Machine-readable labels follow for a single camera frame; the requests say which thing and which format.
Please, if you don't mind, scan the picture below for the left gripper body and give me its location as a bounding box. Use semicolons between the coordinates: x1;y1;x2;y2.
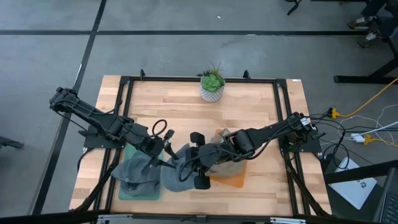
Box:
148;128;176;168

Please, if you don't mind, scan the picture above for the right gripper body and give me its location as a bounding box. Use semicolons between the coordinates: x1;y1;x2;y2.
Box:
190;131;212;191

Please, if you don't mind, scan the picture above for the grey baseball cap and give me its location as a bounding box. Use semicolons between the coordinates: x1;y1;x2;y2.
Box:
111;151;162;187
160;142;200;193

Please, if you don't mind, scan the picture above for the grey clothes pile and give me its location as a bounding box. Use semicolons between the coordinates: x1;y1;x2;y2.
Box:
119;180;162;197

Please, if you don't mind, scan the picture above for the green plastic bin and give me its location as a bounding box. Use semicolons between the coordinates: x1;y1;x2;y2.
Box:
118;143;165;202

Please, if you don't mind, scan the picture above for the orange plastic bin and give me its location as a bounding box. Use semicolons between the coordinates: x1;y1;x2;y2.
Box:
208;128;249;189

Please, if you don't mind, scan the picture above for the potted succulent plant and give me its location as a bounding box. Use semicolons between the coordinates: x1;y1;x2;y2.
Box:
198;61;226;103

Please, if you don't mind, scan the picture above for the black gantry bar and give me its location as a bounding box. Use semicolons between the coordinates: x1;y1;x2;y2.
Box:
0;210;398;224

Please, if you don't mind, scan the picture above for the grey furniture foot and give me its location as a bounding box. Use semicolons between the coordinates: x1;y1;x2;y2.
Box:
0;135;25;151

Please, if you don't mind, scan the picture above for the black metal bar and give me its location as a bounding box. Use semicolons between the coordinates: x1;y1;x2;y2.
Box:
323;159;398;185

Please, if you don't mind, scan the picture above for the black chair base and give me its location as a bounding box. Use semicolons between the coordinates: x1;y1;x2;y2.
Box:
284;0;304;16

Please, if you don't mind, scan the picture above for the white box with logo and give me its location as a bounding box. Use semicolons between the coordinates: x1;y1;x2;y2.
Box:
328;156;379;211

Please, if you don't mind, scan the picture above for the black desk leg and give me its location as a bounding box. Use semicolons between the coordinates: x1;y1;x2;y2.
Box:
333;55;398;85

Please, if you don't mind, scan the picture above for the person's shoe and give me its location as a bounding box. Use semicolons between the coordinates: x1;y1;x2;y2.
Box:
346;16;379;30
356;30;386;49

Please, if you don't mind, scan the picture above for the black laptop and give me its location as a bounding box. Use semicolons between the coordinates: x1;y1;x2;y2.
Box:
372;167;398;224

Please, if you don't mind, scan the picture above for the person's leg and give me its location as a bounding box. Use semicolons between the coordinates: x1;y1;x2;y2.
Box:
360;0;398;19

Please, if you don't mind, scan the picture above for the black office chair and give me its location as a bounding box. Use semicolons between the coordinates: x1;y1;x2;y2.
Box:
377;14;398;63

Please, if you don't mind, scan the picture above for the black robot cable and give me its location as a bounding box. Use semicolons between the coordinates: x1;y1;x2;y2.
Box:
178;148;218;183
151;118;169;137

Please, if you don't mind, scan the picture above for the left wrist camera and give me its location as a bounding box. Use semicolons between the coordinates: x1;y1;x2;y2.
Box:
140;136;165;159

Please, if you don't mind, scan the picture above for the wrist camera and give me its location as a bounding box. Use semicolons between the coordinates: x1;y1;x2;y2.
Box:
140;136;165;159
198;144;223;166

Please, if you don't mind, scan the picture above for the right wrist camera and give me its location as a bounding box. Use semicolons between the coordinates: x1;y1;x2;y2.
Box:
198;144;223;166

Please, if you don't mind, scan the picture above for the black aluminium table frame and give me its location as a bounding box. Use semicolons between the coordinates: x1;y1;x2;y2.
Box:
74;68;332;218

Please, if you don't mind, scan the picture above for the silver metal bracket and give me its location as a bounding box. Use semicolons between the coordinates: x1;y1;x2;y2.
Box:
269;217;307;224
96;213;134;223

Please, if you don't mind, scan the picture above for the yellow extension cable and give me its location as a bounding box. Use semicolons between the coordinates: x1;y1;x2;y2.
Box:
329;77;398;120

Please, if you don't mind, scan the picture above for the black floor cable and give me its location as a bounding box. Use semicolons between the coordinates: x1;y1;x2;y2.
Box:
320;118;352;171

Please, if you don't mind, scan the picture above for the yellow plug with cable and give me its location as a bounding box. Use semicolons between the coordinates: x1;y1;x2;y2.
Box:
363;134;398;149

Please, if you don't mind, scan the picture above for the thick white cable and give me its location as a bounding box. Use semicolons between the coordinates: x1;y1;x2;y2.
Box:
357;120;398;138

